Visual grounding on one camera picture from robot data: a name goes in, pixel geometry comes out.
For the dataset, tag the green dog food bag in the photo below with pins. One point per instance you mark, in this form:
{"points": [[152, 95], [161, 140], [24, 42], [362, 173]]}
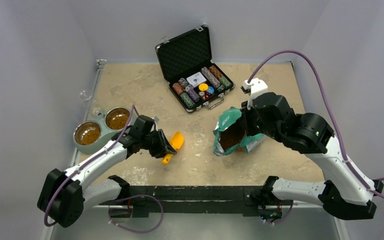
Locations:
{"points": [[230, 137]]}

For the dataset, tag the yellow plastic scoop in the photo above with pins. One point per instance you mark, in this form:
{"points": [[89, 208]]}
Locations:
{"points": [[177, 141]]}

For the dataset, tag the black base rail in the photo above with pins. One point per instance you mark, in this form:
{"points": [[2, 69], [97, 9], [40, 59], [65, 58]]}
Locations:
{"points": [[248, 201]]}

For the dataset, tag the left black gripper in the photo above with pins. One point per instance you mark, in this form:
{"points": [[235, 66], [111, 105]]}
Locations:
{"points": [[163, 147]]}

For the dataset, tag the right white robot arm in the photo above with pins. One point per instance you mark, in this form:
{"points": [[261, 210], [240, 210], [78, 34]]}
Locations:
{"points": [[345, 193]]}

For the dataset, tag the green double pet bowl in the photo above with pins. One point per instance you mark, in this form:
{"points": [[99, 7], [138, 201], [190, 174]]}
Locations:
{"points": [[92, 134]]}

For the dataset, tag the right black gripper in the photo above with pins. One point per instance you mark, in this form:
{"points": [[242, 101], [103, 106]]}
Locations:
{"points": [[246, 114]]}

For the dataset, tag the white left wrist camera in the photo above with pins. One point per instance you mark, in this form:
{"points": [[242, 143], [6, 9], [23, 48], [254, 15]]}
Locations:
{"points": [[156, 119]]}

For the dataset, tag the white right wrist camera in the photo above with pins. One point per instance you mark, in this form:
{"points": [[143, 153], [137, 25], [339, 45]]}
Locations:
{"points": [[254, 88]]}

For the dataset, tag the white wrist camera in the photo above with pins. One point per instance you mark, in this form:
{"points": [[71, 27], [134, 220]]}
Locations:
{"points": [[156, 119], [254, 88]]}

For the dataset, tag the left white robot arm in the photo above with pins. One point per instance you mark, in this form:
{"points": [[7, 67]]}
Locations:
{"points": [[67, 193]]}

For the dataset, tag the black poker chip case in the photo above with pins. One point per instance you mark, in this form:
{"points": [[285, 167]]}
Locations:
{"points": [[187, 65]]}

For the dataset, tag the clear glass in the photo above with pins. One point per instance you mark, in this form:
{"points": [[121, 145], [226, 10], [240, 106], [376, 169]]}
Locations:
{"points": [[85, 96]]}

